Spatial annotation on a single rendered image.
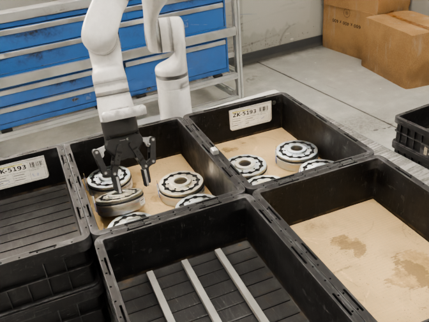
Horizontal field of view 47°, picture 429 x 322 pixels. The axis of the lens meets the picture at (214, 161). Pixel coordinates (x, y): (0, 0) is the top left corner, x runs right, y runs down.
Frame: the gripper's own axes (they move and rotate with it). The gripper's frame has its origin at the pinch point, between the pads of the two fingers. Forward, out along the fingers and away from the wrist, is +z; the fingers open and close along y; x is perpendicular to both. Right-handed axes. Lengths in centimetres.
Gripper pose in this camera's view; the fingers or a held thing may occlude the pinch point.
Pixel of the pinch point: (131, 183)
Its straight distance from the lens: 108.8
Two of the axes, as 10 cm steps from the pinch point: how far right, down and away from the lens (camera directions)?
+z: 1.8, 9.7, 1.7
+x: 4.1, 0.8, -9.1
